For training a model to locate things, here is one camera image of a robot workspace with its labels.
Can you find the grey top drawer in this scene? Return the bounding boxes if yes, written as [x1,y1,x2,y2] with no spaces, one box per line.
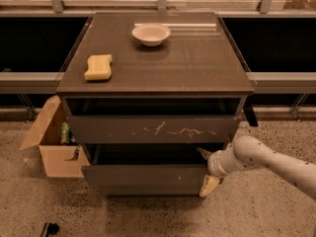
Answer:
[67,116,241,144]

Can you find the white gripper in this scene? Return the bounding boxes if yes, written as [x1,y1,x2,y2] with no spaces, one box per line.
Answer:
[197,148,229,198]

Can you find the black object on floor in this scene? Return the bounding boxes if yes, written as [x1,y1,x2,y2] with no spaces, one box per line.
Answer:
[40,222,59,237]

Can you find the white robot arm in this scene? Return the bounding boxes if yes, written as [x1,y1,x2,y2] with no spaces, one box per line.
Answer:
[198,135,316,199]

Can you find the white ceramic bowl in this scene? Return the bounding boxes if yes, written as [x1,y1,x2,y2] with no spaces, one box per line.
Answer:
[132,24,171,46]

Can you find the grey drawer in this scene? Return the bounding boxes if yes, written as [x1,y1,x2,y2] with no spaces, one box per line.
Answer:
[82,142,224,197]
[67,116,241,144]

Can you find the yellow sponge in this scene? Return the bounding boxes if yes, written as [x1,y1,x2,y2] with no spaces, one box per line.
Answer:
[84,54,113,81]

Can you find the open cardboard box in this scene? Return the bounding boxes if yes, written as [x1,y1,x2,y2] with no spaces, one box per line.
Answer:
[20,96,89,178]

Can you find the green snack bag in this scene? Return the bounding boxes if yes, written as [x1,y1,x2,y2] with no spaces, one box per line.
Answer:
[60,121,76,144]

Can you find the dark grey drawer cabinet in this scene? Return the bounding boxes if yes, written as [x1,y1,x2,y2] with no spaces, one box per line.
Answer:
[55,11,260,199]

